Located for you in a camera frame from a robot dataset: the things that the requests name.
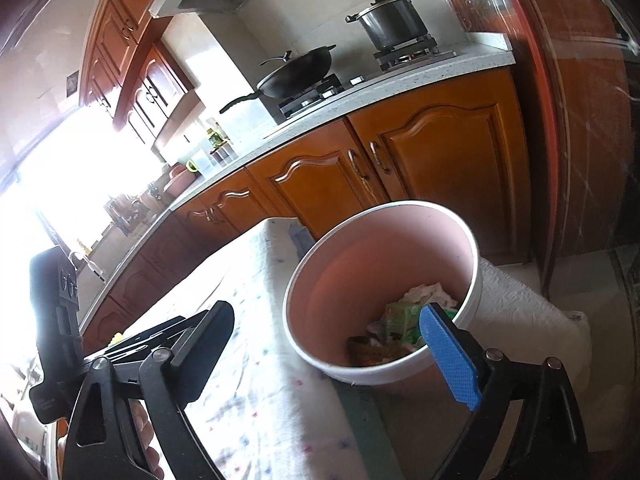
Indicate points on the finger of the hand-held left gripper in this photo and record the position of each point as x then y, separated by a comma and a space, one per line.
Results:
130, 349
170, 327

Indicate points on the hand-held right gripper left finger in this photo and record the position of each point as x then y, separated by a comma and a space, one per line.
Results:
205, 350

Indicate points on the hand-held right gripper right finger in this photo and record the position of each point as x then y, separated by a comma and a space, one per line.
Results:
450, 355

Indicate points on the white tissue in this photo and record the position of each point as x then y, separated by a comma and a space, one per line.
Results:
425, 292

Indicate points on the pink plastic bucket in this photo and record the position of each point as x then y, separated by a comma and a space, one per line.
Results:
350, 270

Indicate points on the person's left hand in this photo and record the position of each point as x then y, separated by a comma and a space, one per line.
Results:
145, 435

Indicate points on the small yellow object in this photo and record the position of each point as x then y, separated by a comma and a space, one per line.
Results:
118, 338

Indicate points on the white patterned tablecloth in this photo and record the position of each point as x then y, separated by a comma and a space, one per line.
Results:
260, 360

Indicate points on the green drink carton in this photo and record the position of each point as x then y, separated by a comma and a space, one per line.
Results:
400, 317

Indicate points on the brown snack wrapper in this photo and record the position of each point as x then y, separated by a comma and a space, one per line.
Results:
370, 355

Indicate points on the metal sink faucet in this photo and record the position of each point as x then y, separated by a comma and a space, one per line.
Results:
86, 262

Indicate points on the utensil rack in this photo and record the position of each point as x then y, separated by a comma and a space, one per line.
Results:
125, 212

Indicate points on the pink clay pot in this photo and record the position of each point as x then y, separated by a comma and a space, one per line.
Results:
180, 172

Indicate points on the clear glass jar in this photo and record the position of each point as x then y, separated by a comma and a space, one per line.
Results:
221, 154

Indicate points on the wooden base cabinets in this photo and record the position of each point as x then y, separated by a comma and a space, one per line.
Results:
450, 160

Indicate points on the green jar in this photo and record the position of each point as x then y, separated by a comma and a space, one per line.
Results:
216, 137

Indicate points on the speckled white kitchen countertop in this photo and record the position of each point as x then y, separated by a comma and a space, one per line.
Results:
390, 87

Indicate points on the gas stove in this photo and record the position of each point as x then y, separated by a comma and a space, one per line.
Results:
320, 97

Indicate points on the black wok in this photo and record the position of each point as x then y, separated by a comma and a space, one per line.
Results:
300, 72

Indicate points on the steel stockpot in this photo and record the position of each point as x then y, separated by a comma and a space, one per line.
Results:
395, 25

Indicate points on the dark wall plate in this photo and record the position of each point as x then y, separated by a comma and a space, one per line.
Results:
73, 84

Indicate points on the red wooden door frame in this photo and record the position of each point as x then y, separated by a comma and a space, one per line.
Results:
545, 110

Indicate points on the wooden wall cabinets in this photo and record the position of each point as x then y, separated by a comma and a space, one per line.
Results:
130, 0

